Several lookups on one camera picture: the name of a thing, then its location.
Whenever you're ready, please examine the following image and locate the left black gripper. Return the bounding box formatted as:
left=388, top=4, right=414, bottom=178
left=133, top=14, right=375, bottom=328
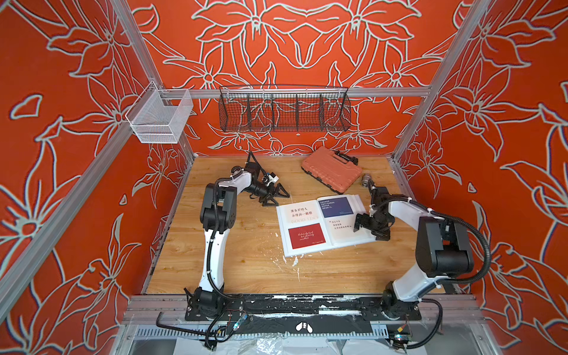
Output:
left=244, top=183, right=288, bottom=206

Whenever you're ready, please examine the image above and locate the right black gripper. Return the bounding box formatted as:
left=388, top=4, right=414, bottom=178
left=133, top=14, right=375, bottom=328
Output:
left=355, top=212, right=396, bottom=241

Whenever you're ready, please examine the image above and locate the white card red text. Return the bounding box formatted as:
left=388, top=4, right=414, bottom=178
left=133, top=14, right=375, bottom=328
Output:
left=283, top=201, right=320, bottom=224

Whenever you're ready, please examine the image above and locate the cream card small text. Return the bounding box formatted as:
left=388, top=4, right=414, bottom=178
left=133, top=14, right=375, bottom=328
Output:
left=325, top=215, right=360, bottom=244

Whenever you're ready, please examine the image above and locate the dark blue card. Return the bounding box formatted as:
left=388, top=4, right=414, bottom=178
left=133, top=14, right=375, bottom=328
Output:
left=318, top=196, right=354, bottom=218

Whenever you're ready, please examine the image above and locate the red photo card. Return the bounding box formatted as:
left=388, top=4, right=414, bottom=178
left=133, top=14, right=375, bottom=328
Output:
left=288, top=223, right=326, bottom=249

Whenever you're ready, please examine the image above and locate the white photo album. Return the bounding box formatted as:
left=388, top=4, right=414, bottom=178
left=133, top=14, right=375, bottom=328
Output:
left=277, top=195, right=376, bottom=257

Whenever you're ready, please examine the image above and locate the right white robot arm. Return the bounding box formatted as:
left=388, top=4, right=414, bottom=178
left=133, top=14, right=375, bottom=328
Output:
left=354, top=195, right=492, bottom=320

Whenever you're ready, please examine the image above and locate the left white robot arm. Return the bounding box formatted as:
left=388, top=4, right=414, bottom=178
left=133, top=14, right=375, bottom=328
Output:
left=189, top=163, right=290, bottom=319

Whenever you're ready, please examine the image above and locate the orange plastic tool case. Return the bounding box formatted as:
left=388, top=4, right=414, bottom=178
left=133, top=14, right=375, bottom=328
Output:
left=301, top=146, right=362, bottom=194

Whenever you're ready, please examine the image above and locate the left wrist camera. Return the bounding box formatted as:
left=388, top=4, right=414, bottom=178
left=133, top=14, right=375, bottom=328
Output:
left=245, top=161, right=279, bottom=186

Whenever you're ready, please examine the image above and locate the black wire wall basket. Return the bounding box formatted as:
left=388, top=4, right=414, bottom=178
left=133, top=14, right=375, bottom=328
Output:
left=218, top=84, right=352, bottom=133

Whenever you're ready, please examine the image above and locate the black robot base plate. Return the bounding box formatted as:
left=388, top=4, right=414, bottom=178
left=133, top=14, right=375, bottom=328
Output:
left=185, top=294, right=422, bottom=321

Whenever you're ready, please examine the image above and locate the clear mesh wall basket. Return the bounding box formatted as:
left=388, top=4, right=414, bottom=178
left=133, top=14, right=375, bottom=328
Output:
left=126, top=81, right=194, bottom=144

